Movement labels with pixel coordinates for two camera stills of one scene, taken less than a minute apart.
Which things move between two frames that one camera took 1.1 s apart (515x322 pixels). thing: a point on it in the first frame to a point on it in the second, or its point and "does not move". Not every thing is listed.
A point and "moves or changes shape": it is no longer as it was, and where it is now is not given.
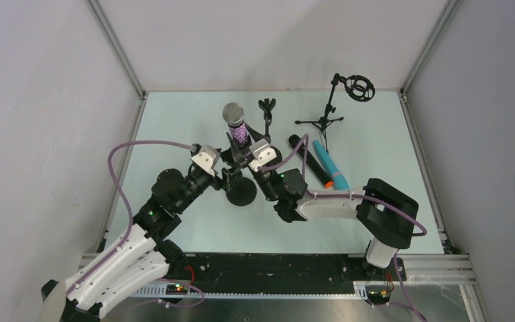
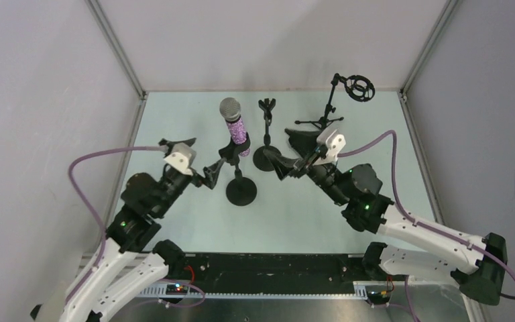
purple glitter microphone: (233, 114) moves or changes shape
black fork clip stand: (275, 153) does not move
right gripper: (249, 162) to (304, 161)
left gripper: (218, 178) to (197, 177)
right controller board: (378, 294) does not move
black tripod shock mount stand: (358, 86) does not move
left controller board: (176, 290) does not move
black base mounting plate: (226, 273) does not move
